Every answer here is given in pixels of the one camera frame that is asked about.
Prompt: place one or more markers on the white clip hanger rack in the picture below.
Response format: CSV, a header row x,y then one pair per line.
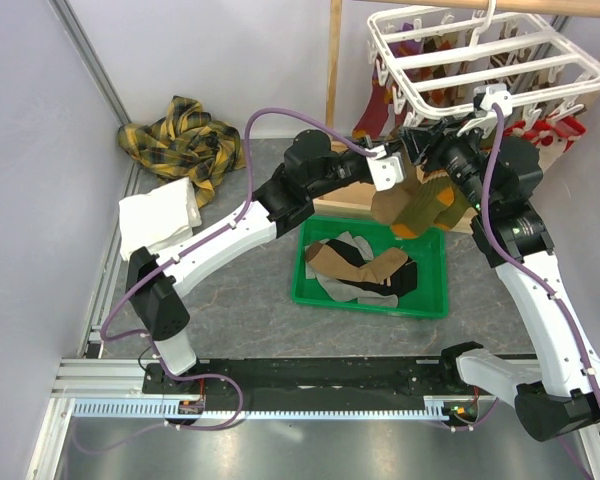
x,y
526,61

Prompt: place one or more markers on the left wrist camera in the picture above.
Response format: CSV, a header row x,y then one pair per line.
x,y
385,166

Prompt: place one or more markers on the green plastic tray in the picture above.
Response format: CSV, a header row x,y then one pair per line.
x,y
428,300

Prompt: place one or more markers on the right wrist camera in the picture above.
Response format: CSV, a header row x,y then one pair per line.
x,y
484,118

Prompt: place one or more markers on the tan sock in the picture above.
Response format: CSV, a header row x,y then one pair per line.
x,y
388,204
325,261

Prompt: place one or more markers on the white folded towel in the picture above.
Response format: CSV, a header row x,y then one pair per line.
x,y
161,218

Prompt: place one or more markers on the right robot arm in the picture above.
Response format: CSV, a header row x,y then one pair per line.
x,y
563,395

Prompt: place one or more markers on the red white sock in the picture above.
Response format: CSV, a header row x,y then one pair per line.
x,y
551,138

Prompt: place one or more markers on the brown argyle sock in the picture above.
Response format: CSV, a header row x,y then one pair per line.
x,y
447,96

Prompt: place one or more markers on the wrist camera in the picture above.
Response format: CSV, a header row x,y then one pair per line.
x,y
385,166
484,118

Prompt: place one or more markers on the slotted cable duct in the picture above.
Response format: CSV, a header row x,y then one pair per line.
x,y
433,410

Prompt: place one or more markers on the yellow plaid cloth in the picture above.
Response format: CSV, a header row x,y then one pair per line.
x,y
188,142

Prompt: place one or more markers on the grey sock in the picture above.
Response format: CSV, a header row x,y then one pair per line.
x,y
339,291

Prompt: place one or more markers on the wooden hanger stand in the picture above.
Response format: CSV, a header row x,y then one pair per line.
x,y
355,200

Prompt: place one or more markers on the black sock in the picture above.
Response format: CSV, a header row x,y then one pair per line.
x,y
404,276

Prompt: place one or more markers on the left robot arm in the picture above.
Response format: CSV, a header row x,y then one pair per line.
x,y
158,282

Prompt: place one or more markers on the olive striped sock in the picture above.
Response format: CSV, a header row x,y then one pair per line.
x,y
449,218
433,197

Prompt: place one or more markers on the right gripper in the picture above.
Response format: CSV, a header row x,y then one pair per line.
x,y
420,138

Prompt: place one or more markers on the purple maroon sock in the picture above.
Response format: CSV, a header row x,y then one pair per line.
x,y
380,103

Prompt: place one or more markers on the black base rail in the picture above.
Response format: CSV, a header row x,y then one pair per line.
x,y
323,384

